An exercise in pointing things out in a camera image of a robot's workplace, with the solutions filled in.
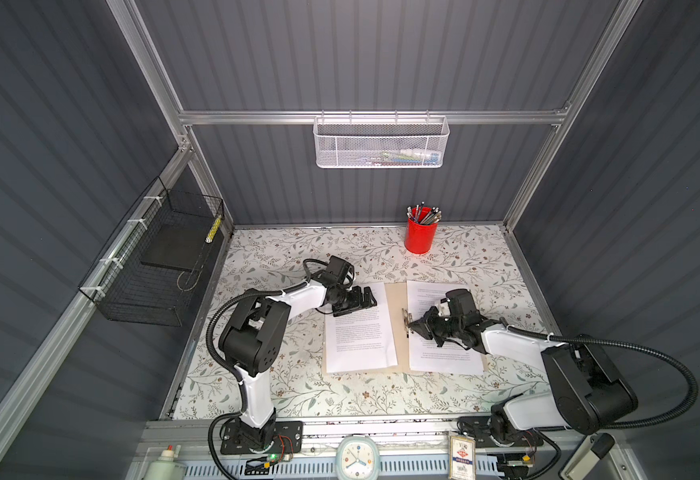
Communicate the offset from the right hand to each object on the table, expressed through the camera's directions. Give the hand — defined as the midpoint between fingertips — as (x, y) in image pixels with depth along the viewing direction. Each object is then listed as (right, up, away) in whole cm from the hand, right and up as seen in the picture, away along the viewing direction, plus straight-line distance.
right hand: (411, 325), depth 88 cm
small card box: (+9, -27, -19) cm, 34 cm away
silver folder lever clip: (0, +1, +6) cm, 6 cm away
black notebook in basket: (-63, +24, -11) cm, 68 cm away
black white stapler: (+37, -25, -20) cm, 49 cm away
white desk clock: (-16, -26, -20) cm, 36 cm away
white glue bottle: (-58, -25, -24) cm, 67 cm away
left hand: (-14, +5, +7) cm, 16 cm away
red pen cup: (+7, +31, +21) cm, 38 cm away
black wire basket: (-67, +17, -16) cm, 71 cm away
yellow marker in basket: (-56, +28, -7) cm, 63 cm away
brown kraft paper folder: (-3, +6, +9) cm, 11 cm away
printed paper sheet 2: (+4, -8, -1) cm, 9 cm away
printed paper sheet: (-15, -5, +3) cm, 16 cm away
